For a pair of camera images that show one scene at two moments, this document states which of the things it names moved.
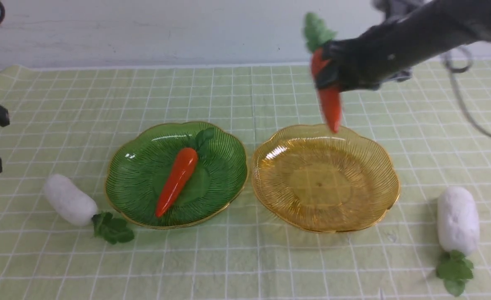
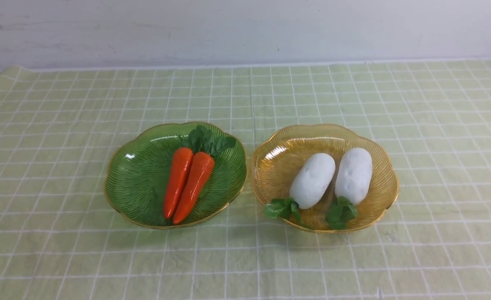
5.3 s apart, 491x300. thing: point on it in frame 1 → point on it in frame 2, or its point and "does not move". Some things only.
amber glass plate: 309,178 does not move
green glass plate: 139,162 does not move
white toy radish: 68,199 → 310,180
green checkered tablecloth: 449,123 does not move
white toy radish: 458,227 → 353,180
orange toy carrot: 319,34 → 206,144
